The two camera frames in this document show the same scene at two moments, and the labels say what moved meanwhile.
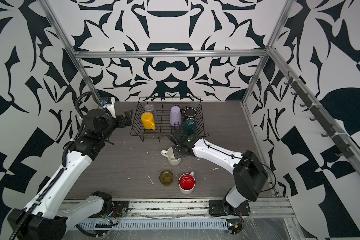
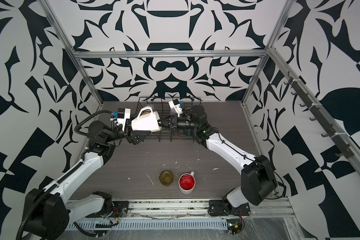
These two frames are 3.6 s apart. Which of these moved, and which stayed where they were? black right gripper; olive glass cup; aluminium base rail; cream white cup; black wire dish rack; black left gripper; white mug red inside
Moved: black right gripper; cream white cup; black left gripper
Stayed: aluminium base rail; olive glass cup; white mug red inside; black wire dish rack
